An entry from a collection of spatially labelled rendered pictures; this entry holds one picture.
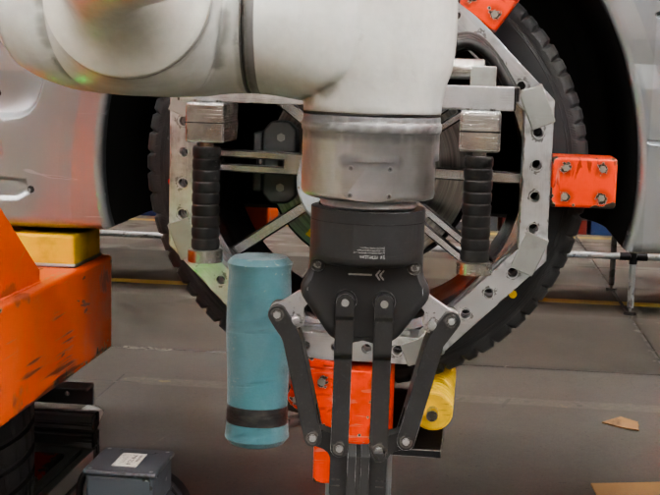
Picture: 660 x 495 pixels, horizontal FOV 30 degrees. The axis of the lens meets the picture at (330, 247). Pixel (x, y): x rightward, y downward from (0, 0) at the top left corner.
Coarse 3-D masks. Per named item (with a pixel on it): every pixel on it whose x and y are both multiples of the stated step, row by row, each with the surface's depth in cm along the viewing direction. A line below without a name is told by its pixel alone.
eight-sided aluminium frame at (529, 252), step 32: (480, 32) 169; (512, 64) 169; (544, 96) 169; (544, 128) 170; (544, 160) 170; (544, 192) 171; (544, 224) 171; (224, 256) 182; (512, 256) 172; (544, 256) 172; (224, 288) 178; (480, 288) 174; (512, 288) 173; (320, 352) 178; (416, 352) 176
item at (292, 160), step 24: (240, 120) 206; (456, 120) 181; (216, 144) 191; (240, 168) 186; (264, 168) 186; (288, 168) 185; (456, 168) 182; (240, 192) 208; (240, 216) 202; (288, 216) 186; (432, 216) 184; (240, 240) 195; (432, 240) 184; (456, 240) 184; (504, 240) 185; (456, 288) 192; (312, 312) 188
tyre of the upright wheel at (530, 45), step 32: (512, 32) 176; (544, 32) 177; (544, 64) 176; (576, 96) 177; (160, 128) 184; (576, 128) 177; (160, 160) 185; (160, 192) 186; (160, 224) 187; (576, 224) 179; (192, 288) 187; (544, 288) 182; (224, 320) 187; (480, 320) 183; (512, 320) 182; (448, 352) 184; (480, 352) 184
